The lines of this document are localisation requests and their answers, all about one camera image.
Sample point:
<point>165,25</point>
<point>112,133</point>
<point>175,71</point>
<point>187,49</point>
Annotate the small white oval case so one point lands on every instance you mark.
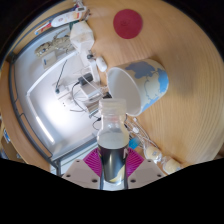
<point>101,64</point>

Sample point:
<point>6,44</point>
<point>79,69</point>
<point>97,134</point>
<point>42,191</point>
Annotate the white desk lamp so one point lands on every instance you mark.
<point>45,130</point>

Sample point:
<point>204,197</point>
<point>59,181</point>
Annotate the white wall socket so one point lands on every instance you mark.
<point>65,103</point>
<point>58,90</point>

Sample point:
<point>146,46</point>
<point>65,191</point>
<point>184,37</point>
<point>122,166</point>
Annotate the black plug adapter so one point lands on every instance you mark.
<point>85,79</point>

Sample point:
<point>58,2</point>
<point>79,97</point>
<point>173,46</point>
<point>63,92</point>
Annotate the grey metal desk frame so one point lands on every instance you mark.
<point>13,86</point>

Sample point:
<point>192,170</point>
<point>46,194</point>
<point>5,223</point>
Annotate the small blue tube, white cap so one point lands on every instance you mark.
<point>134,143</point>

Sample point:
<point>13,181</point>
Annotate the white charger brick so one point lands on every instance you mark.
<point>91,92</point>

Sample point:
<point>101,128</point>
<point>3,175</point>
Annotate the white tissue pack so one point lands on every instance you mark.
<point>81,36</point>

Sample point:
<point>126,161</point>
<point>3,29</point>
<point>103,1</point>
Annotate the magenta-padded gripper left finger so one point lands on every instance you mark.
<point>81,171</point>

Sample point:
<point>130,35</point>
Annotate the white cup with blue print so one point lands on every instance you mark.
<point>150,83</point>

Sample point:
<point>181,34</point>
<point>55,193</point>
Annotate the white power strip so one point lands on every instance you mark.
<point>93,66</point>

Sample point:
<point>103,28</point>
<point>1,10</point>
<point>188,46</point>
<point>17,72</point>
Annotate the white wall box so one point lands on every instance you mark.
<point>48,60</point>

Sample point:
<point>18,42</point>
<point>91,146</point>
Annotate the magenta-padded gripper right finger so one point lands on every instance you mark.
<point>144,171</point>

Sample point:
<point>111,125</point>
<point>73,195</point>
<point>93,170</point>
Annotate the clear bottle with dark label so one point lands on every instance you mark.
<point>112,143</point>

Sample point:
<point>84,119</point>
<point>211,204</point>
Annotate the flat round red coaster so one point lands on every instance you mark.
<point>128,24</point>

